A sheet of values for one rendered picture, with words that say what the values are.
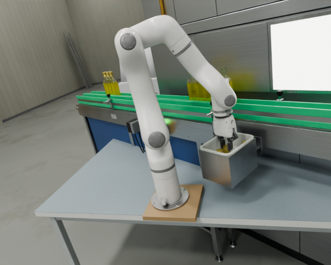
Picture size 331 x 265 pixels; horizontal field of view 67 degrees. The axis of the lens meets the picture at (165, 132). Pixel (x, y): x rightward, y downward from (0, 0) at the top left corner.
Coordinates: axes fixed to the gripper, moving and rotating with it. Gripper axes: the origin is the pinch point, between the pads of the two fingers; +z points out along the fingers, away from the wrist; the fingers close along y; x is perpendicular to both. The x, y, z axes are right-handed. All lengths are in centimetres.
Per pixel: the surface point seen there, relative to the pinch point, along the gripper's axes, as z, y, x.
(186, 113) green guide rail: -10.0, 32.5, -8.3
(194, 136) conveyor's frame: 2.8, 27.0, -6.3
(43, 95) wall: 66, 969, -161
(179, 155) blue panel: 21, 45, -8
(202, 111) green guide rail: -12.5, 19.9, -8.2
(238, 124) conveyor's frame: -3.8, 3.6, -16.3
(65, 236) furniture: 47, 75, 69
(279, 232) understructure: 79, -5, -37
